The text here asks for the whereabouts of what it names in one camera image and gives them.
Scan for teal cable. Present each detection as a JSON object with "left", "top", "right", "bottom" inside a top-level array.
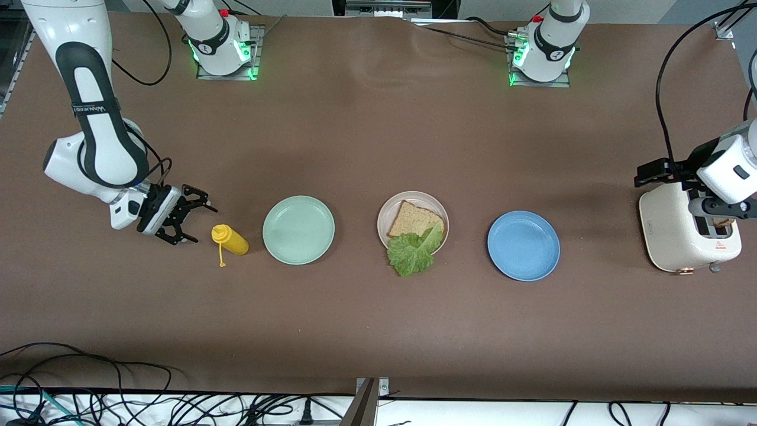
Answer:
[{"left": 0, "top": 385, "right": 77, "bottom": 426}]

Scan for green lettuce leaf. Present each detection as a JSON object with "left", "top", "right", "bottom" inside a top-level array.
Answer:
[{"left": 386, "top": 222, "right": 444, "bottom": 277}]

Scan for beige plate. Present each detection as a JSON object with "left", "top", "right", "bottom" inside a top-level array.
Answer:
[{"left": 377, "top": 191, "right": 449, "bottom": 261}]

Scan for thin black cables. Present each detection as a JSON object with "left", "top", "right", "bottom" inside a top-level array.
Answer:
[{"left": 559, "top": 401, "right": 669, "bottom": 426}]

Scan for cream white toaster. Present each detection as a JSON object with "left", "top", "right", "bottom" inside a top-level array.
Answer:
[{"left": 638, "top": 180, "right": 742, "bottom": 276}]

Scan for long black looping cable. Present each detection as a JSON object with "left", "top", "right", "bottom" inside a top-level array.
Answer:
[{"left": 0, "top": 342, "right": 173, "bottom": 426}]

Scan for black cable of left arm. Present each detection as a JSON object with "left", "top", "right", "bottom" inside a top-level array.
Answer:
[{"left": 655, "top": 0, "right": 757, "bottom": 166}]

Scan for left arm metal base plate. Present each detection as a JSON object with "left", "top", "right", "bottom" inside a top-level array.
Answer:
[{"left": 510, "top": 33, "right": 571, "bottom": 88}]

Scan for tangled black cable bundle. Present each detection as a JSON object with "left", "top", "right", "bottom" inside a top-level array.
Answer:
[{"left": 77, "top": 390, "right": 355, "bottom": 426}]

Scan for blue plate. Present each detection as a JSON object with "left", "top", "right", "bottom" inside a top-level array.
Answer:
[{"left": 487, "top": 211, "right": 561, "bottom": 282}]

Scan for mint green plate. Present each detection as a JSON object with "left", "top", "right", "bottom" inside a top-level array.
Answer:
[{"left": 262, "top": 195, "right": 335, "bottom": 265}]

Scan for yellow mustard squeeze bottle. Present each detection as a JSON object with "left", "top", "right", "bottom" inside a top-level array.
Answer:
[{"left": 211, "top": 224, "right": 250, "bottom": 267}]

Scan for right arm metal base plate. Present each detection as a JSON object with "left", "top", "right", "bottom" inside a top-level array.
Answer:
[{"left": 196, "top": 25, "right": 265, "bottom": 80}]

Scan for grey metal bracket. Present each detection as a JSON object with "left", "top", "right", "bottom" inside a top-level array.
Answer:
[{"left": 340, "top": 377, "right": 391, "bottom": 426}]

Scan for black cable to left base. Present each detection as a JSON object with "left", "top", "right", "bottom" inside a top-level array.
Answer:
[{"left": 411, "top": 17, "right": 524, "bottom": 51}]

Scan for dark metal frame equipment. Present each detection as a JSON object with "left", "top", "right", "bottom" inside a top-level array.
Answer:
[{"left": 331, "top": 0, "right": 459, "bottom": 21}]

